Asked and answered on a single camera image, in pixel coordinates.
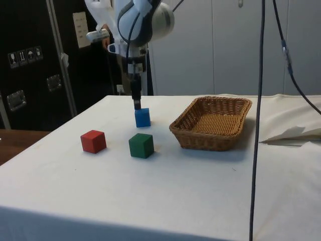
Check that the green cube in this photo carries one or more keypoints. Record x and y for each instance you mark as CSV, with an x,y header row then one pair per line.
x,y
140,146

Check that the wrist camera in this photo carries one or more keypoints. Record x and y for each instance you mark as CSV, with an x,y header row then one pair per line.
x,y
96,35

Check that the pale locker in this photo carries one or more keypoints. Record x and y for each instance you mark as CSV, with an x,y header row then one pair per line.
x,y
190,62
306,37
238,50

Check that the blue cube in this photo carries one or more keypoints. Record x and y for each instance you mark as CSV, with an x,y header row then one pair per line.
x,y
143,118

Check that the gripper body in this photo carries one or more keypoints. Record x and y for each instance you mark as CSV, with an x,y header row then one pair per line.
x,y
123,62

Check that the black cabinet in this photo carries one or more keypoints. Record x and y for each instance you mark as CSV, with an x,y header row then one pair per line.
x,y
30,30

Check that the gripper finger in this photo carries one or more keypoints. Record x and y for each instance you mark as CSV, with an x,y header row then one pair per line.
x,y
136,90

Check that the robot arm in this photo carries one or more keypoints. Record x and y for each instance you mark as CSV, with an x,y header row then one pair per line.
x,y
160,20

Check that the red cube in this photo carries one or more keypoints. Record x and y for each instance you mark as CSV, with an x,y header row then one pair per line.
x,y
92,141

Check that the wicker basket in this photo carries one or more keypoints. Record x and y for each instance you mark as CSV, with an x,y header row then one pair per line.
x,y
213,128

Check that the white wall socket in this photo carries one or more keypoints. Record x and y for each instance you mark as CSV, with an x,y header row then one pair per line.
x,y
120,89

